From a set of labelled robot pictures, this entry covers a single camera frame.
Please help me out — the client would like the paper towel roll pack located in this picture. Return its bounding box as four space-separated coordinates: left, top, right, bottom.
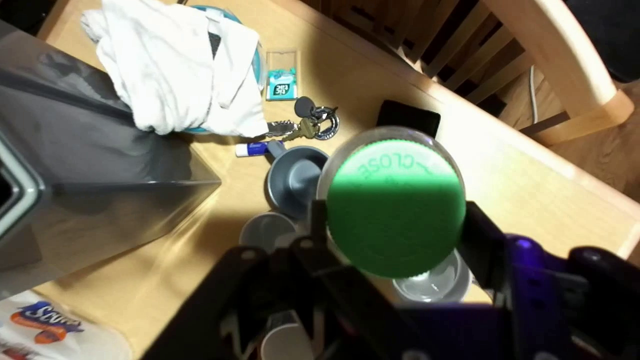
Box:
0 289 134 360

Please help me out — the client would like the white cloth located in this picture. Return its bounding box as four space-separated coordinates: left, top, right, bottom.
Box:
78 0 271 140

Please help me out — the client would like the blue pen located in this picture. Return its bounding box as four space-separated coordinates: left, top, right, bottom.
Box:
233 140 271 161

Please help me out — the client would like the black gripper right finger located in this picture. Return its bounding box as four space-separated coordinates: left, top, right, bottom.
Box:
457 198 508 295

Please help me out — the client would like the bunch of keys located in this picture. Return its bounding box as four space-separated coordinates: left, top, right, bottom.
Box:
267 95 343 145

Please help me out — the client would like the black wallet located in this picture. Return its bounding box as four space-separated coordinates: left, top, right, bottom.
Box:
374 99 444 142

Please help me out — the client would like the light wooden chair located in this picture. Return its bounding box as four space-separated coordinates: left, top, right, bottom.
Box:
300 0 637 148

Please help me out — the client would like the blue-grey mug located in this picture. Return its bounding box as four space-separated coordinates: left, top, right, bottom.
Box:
262 145 333 225

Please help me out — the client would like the large white mug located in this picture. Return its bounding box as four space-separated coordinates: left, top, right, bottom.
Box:
390 248 475 304

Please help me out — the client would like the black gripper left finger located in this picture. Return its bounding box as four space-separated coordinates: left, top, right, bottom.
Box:
307 196 333 252

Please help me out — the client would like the teal gum pack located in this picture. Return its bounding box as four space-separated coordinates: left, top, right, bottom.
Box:
264 50 300 104

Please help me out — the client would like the grey plastic bin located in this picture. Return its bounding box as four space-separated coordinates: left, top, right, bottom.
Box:
0 18 225 301

